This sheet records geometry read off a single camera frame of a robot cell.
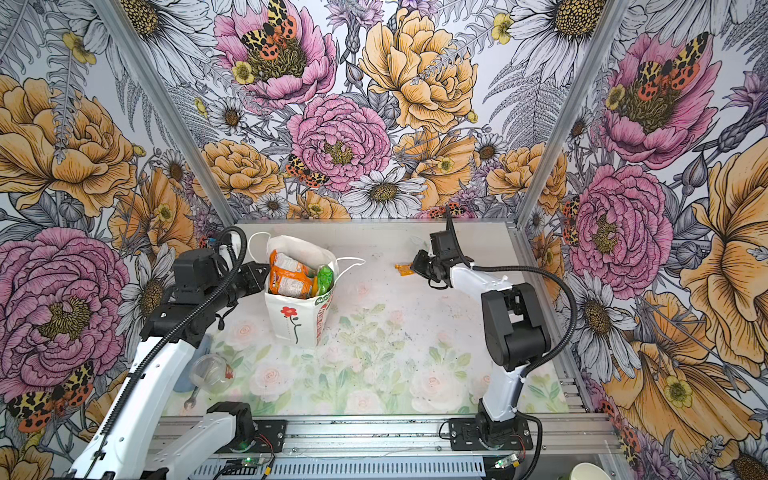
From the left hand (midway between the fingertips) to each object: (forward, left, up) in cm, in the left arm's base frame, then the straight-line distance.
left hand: (270, 277), depth 74 cm
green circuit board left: (-35, +4, -26) cm, 43 cm away
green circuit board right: (-35, -57, -25) cm, 72 cm away
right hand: (+14, -37, -17) cm, 43 cm away
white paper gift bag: (-7, -6, -9) cm, 13 cm away
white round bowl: (-38, -69, -15) cm, 80 cm away
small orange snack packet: (+14, -34, -16) cm, 40 cm away
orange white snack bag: (+4, -2, -6) cm, 8 cm away
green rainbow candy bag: (+4, -11, -8) cm, 15 cm away
